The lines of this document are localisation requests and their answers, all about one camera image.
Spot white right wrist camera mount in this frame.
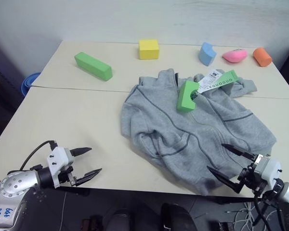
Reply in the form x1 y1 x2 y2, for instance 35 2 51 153
253 154 283 191

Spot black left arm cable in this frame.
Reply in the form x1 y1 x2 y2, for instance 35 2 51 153
20 140 59 170

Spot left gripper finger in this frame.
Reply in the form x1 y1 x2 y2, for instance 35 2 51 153
69 147 93 158
75 168 103 188

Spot grey zip-up jacket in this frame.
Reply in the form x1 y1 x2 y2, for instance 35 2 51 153
120 68 278 196

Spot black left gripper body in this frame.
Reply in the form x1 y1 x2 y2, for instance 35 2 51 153
58 166 78 188

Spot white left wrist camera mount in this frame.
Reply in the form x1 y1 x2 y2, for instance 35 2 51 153
46 147 75 189

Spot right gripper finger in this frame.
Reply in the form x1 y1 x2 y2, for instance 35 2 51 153
221 143 256 161
206 166 244 194

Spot green arch foam block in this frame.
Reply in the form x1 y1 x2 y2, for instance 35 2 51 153
176 80 200 113

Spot white paper clothing tag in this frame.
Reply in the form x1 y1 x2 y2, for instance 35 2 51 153
197 69 225 94

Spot dark rounded shape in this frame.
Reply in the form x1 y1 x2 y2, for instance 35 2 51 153
105 207 136 231

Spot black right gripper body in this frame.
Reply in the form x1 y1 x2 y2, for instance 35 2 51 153
237 163 267 193

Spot blue curved foam block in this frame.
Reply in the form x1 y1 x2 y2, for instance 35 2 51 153
198 42 217 67

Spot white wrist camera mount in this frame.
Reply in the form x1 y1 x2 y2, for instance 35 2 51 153
253 154 283 191
46 147 75 189

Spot yellow foam block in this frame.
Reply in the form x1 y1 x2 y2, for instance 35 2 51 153
138 39 160 60

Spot green paper clothing tag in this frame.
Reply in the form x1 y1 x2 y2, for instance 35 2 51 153
208 69 239 91

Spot white floor cables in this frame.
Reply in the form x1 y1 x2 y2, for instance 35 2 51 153
225 201 264 228

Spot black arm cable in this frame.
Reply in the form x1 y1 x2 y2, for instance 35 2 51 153
252 189 283 228
20 140 59 170

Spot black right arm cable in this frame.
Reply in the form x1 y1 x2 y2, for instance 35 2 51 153
252 189 283 228

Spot orange foam cylinder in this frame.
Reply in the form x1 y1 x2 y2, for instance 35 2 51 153
252 47 273 68

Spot long green foam block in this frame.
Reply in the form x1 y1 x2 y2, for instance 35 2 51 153
74 51 113 82

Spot pink rounded foam block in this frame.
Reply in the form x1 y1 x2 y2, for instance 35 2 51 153
222 48 248 64

